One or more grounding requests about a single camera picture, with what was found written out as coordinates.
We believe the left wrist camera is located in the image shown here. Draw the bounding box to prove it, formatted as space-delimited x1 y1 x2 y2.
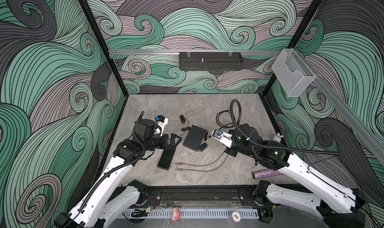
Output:
154 115 169 137

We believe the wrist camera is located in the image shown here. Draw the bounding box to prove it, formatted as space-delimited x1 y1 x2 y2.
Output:
154 115 169 137
211 130 233 148

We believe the grey ethernet cable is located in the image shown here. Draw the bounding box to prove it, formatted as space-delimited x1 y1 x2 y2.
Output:
175 152 230 173
175 149 227 167

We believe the black perforated wall tray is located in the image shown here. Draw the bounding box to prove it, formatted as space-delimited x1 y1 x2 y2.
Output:
179 51 244 73

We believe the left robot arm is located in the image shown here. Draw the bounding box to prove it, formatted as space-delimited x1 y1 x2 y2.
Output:
54 113 182 228

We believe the clear acrylic wall box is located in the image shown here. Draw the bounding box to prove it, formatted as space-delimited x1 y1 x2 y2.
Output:
272 48 316 97

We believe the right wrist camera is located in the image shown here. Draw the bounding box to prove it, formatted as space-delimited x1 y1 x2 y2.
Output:
211 130 233 148

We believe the glittery purple microphone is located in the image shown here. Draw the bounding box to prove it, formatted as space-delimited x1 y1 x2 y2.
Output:
252 169 282 180

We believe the lower grey ethernet cable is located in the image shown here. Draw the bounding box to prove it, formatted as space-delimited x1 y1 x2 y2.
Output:
175 152 230 173

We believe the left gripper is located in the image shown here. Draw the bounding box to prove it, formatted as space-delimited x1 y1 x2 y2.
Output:
144 132 181 152

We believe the white slotted cable duct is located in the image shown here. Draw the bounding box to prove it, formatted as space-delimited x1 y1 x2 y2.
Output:
140 209 259 220

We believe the pink bunny figurine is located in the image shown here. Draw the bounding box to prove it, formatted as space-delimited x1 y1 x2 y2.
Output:
273 133 284 143

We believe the coiled black cable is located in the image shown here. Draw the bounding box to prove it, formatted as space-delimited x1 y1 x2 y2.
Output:
215 109 238 130

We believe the large black network switch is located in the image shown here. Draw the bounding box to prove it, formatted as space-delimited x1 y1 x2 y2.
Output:
183 125 207 152

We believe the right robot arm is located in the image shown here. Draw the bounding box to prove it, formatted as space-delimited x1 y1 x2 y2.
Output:
215 99 366 228

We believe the pink toy on duct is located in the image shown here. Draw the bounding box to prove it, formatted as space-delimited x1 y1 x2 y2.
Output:
171 207 181 224

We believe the upper grey ethernet cable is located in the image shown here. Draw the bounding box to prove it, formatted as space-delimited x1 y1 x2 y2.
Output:
175 149 227 167

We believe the round white pink object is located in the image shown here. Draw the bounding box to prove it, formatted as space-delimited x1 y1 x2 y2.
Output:
230 212 242 223

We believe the small black ribbed switch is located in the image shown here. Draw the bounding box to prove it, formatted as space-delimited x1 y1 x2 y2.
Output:
157 149 176 171

